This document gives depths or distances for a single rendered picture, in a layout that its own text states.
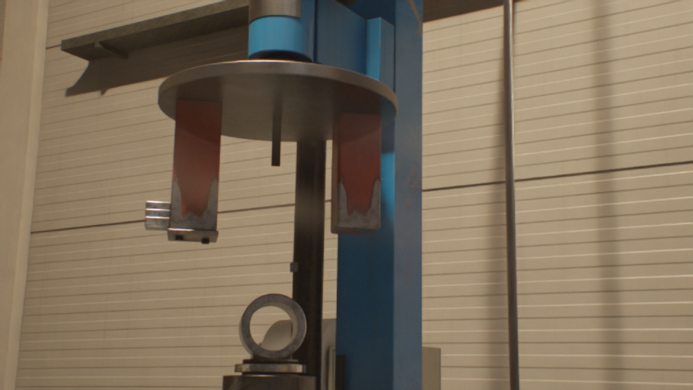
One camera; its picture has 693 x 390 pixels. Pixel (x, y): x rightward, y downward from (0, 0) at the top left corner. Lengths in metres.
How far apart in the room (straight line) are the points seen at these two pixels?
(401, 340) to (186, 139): 0.78
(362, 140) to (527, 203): 1.93
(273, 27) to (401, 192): 0.59
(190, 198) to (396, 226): 0.61
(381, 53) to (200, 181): 0.66
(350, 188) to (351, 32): 0.49
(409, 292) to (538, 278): 1.54
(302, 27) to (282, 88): 0.24
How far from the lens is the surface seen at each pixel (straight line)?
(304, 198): 2.60
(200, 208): 2.19
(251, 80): 2.09
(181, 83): 2.14
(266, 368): 2.14
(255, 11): 2.34
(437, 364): 3.09
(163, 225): 2.22
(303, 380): 2.14
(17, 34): 6.40
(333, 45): 2.45
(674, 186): 3.94
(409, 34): 2.73
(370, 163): 2.26
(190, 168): 2.21
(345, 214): 2.22
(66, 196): 5.84
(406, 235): 2.57
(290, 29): 2.30
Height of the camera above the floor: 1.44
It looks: 12 degrees up
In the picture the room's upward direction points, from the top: 1 degrees clockwise
